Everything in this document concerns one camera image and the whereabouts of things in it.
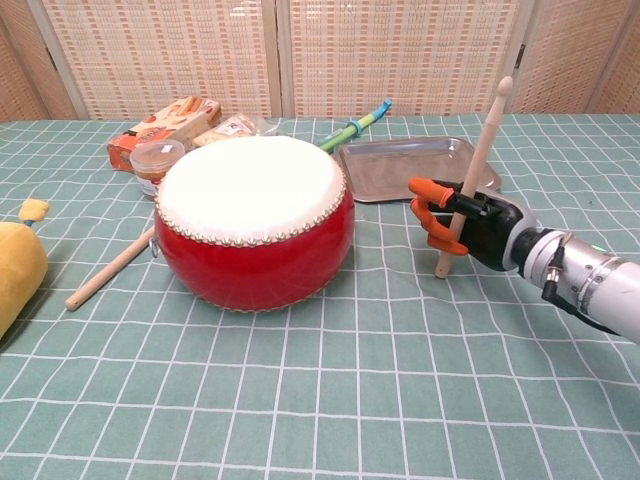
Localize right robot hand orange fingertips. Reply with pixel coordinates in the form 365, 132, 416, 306
408, 177, 537, 274

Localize wooden drumstick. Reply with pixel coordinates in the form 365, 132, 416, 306
65, 224, 157, 312
433, 76, 515, 279

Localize rectangular metal tray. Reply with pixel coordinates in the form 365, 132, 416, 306
332, 136, 503, 204

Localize red drum white skin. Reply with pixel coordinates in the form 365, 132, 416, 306
152, 135, 357, 314

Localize green blue toy flute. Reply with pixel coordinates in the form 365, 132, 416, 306
318, 98, 394, 153

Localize bamboo folding screen panel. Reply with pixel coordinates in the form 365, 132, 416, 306
594, 0, 640, 114
512, 0, 614, 115
274, 0, 526, 119
37, 0, 286, 121
0, 0, 86, 122

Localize green checkered tablecloth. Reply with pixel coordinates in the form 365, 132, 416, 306
0, 112, 640, 480

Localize clear snack bag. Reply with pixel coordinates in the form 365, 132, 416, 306
192, 113, 279, 149

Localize orange biscuit box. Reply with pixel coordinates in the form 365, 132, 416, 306
106, 96, 224, 174

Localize round brown plastic jar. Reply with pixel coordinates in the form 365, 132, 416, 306
128, 139, 187, 203

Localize yellow plush toy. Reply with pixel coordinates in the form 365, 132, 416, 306
0, 197, 51, 341

